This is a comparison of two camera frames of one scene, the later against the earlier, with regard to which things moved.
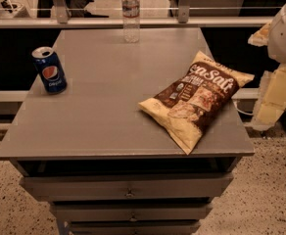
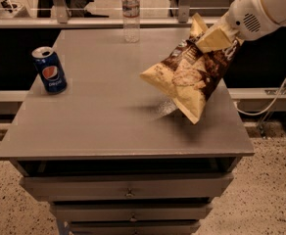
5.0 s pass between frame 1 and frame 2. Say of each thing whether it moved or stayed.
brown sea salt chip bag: moved
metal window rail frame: stayed
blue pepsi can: stayed
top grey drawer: stayed
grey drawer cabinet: stayed
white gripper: moved
